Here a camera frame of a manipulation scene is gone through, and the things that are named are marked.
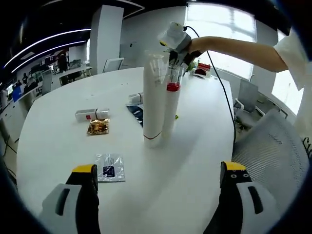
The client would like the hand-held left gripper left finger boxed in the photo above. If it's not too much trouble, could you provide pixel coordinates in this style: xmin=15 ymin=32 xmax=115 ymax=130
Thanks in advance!
xmin=41 ymin=164 xmax=101 ymax=234

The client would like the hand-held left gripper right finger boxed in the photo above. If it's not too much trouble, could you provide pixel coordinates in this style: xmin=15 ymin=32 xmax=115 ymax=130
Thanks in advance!
xmin=203 ymin=160 xmax=279 ymax=234

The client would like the clear plastic packet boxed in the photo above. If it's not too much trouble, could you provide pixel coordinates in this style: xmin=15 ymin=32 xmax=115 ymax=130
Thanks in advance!
xmin=95 ymin=153 xmax=126 ymax=183

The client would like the tall skincare bottle red collar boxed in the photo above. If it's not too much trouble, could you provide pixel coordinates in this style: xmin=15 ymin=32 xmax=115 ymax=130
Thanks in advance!
xmin=161 ymin=64 xmax=185 ymax=137

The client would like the white skincare tube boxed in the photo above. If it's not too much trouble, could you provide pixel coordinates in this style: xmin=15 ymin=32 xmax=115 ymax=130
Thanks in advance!
xmin=142 ymin=49 xmax=170 ymax=149

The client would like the small white skincare bottle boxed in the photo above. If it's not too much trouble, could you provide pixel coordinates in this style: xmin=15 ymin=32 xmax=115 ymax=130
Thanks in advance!
xmin=75 ymin=107 xmax=111 ymax=122
xmin=127 ymin=92 xmax=145 ymax=104

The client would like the green black skincare sachet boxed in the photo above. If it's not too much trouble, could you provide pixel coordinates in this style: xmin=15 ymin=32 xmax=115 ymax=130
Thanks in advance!
xmin=125 ymin=102 xmax=180 ymax=129

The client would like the gold foil skincare sachet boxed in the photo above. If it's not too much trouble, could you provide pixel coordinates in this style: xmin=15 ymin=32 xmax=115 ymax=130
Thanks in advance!
xmin=86 ymin=117 xmax=111 ymax=136

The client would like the blue storage box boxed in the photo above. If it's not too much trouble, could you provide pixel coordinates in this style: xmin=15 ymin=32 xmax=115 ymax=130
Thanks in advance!
xmin=12 ymin=87 xmax=24 ymax=102

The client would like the person's right hand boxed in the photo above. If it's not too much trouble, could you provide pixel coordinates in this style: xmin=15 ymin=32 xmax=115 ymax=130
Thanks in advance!
xmin=188 ymin=38 xmax=206 ymax=59

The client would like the red and white box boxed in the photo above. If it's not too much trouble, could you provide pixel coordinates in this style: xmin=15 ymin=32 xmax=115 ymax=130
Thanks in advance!
xmin=193 ymin=62 xmax=213 ymax=77

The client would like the grey mesh office chair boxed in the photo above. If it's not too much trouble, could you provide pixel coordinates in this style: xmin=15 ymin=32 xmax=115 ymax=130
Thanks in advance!
xmin=231 ymin=108 xmax=311 ymax=203

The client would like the white office desk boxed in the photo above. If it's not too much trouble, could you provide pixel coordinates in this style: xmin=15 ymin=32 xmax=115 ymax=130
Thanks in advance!
xmin=59 ymin=66 xmax=93 ymax=80

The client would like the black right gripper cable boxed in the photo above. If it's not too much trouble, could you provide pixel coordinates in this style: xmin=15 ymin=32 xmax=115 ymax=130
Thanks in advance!
xmin=182 ymin=25 xmax=238 ymax=145

